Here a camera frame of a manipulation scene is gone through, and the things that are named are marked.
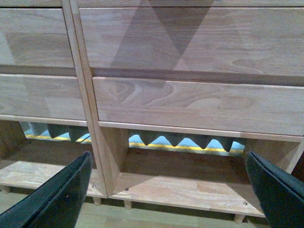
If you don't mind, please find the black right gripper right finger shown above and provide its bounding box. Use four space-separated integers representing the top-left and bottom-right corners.
246 151 304 228

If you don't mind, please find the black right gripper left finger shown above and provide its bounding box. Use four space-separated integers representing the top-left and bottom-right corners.
0 152 92 228

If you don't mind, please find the left wooden shelf cabinet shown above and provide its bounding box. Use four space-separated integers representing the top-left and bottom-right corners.
0 0 107 206

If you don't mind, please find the wooden shelf cabinet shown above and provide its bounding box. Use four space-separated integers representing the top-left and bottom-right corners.
0 0 107 206
74 0 304 223

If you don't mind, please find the right wooden shelf cabinet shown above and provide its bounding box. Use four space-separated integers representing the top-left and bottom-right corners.
74 0 304 223

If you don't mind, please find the lower right wooden drawer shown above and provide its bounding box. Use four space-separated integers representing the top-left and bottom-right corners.
93 77 304 136

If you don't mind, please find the wooden drawer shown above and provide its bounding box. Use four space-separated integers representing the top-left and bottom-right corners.
80 7 304 76
93 77 304 136
0 74 86 121
0 8 74 67

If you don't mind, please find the lower left wooden drawer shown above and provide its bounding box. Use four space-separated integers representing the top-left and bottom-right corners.
0 74 86 121

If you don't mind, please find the upper right wooden drawer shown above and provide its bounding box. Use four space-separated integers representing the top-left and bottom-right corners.
80 7 304 76

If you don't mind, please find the upper left wooden drawer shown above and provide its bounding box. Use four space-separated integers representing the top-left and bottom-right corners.
0 8 74 67

